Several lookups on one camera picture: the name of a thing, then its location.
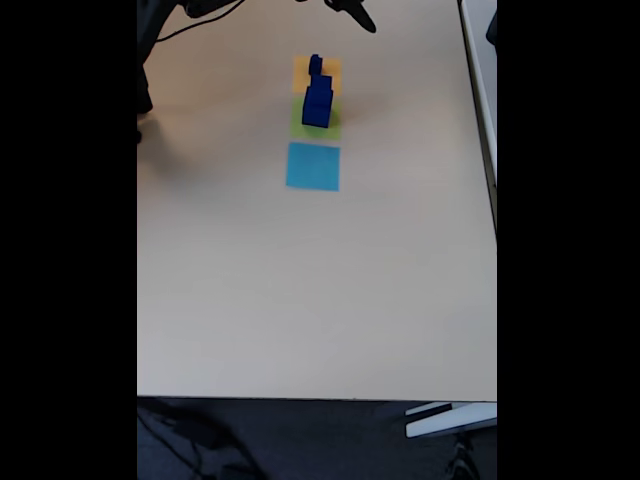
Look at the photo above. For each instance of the white table foot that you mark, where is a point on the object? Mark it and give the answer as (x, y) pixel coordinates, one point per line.
(450, 422)

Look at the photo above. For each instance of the green paper square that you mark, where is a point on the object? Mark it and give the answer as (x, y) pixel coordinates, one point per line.
(296, 131)

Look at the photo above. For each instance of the small blue cube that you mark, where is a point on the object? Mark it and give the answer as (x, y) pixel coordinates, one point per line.
(315, 69)

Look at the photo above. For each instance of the dark blue object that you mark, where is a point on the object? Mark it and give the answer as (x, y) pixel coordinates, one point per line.
(493, 27)

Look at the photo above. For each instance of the light blue paper square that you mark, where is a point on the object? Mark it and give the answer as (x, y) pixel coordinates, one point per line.
(312, 167)

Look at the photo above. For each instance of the large blue cube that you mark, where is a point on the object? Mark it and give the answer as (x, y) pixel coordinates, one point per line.
(315, 117)

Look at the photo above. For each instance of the orange paper square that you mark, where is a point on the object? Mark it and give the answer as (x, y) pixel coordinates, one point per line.
(300, 80)

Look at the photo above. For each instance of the medium blue cube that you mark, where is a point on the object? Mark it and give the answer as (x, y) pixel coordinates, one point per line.
(320, 90)

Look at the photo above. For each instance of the white neighbouring table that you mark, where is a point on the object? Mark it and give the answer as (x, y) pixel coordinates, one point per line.
(480, 100)

